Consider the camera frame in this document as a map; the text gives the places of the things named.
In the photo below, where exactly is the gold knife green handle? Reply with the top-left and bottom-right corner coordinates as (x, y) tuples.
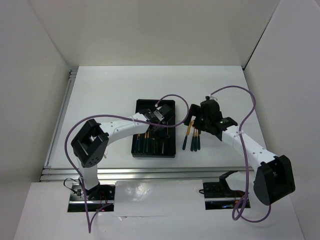
(151, 138), (157, 155)
(197, 130), (201, 150)
(182, 120), (194, 150)

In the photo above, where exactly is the gold fork green handle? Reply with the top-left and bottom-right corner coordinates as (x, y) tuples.
(193, 129), (198, 152)
(143, 131), (150, 154)

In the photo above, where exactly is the gold spoon green handle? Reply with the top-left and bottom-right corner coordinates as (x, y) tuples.
(190, 128), (197, 152)
(134, 133), (141, 153)

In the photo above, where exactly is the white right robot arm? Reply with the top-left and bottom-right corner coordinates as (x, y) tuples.
(184, 98), (296, 206)

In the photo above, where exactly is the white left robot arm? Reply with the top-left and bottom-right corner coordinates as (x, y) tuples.
(71, 104), (175, 200)

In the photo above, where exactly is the black cutlery tray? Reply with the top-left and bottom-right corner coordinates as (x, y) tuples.
(131, 99), (176, 158)

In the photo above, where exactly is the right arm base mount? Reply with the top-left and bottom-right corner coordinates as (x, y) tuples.
(198, 170), (245, 210)

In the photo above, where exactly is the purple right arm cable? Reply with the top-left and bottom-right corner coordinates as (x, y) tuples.
(211, 85), (272, 223)

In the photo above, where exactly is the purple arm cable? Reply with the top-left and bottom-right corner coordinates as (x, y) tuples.
(211, 85), (272, 223)
(64, 93), (190, 234)

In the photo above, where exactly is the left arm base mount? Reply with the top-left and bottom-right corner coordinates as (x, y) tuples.
(63, 177), (116, 213)

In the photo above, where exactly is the aluminium frame rail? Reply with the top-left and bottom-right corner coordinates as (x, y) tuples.
(39, 167), (245, 182)

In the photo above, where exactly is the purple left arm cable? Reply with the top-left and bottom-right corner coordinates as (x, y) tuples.
(64, 93), (190, 234)

